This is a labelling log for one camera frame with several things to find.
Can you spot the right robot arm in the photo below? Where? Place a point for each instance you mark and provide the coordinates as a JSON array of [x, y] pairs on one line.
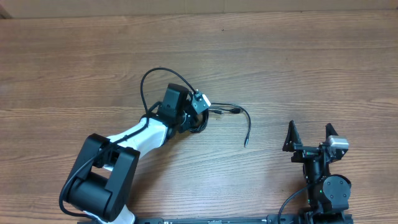
[[327, 194]]

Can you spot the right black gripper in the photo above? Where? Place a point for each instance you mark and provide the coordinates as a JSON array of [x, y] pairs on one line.
[[303, 152]]

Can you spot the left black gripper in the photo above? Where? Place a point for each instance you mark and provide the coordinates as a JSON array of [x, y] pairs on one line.
[[190, 122]]

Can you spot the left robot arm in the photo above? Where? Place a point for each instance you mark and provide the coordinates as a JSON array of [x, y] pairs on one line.
[[100, 180]]

